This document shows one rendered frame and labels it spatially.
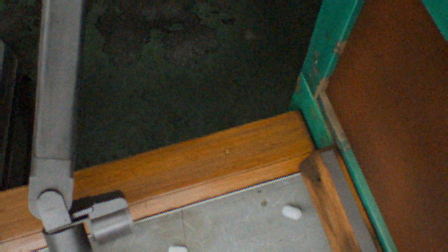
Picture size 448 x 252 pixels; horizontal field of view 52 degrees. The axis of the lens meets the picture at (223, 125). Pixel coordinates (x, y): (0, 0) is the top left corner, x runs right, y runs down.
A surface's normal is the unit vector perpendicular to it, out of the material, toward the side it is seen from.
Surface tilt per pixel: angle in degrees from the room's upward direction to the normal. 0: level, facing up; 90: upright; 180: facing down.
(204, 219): 0
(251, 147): 0
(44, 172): 40
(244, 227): 0
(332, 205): 67
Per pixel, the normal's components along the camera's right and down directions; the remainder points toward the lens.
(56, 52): 0.27, 0.22
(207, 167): 0.01, -0.41
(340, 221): -0.88, 0.08
